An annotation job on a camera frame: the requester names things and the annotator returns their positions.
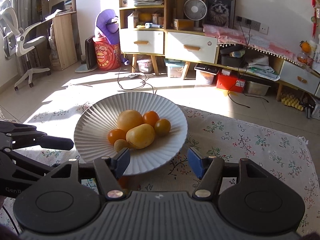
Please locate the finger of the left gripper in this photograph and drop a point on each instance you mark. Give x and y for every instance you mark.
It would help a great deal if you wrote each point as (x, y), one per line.
(17, 166)
(15, 136)

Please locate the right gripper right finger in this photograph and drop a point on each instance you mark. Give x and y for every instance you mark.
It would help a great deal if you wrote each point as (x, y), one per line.
(209, 171)

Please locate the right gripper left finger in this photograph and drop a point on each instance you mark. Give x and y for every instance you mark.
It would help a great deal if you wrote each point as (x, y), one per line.
(107, 173)

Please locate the brown kiwi large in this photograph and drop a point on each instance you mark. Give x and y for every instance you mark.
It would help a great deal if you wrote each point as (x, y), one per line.
(120, 144)

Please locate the orange tomato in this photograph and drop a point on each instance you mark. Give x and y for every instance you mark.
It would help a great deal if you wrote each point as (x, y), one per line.
(116, 134)
(151, 117)

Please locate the round yellow pear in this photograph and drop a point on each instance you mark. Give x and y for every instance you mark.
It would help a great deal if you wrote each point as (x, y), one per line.
(129, 119)

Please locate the dark green-brown tomato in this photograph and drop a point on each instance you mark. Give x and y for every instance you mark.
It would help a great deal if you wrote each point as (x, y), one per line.
(162, 127)

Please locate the floral tablecloth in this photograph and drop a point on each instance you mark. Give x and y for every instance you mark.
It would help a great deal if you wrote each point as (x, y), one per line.
(284, 156)

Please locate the white ribbed plate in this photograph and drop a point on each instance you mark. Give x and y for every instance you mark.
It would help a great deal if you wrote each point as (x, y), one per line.
(90, 135)

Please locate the red box under cabinet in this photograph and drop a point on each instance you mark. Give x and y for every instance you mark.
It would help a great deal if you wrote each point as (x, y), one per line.
(230, 82)

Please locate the white office chair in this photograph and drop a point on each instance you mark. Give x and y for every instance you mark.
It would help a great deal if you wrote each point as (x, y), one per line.
(16, 43)

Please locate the red printed bucket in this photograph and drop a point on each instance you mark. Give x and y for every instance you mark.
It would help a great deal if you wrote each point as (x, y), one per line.
(108, 55)

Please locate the white wooden drawer cabinet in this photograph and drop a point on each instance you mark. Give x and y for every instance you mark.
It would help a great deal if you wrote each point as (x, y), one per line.
(190, 48)

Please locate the wooden desk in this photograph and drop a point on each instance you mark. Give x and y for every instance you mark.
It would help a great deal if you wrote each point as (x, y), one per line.
(60, 15)

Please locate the purple plush toy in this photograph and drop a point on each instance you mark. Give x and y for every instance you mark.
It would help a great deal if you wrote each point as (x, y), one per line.
(106, 24)

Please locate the small white fan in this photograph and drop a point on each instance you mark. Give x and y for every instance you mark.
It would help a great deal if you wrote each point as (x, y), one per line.
(195, 10)

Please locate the framed cat picture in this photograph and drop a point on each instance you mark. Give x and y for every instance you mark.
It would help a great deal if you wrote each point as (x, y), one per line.
(220, 13)

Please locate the wooden shelf cabinet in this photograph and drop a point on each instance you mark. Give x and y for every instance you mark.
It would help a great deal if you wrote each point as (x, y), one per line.
(142, 28)

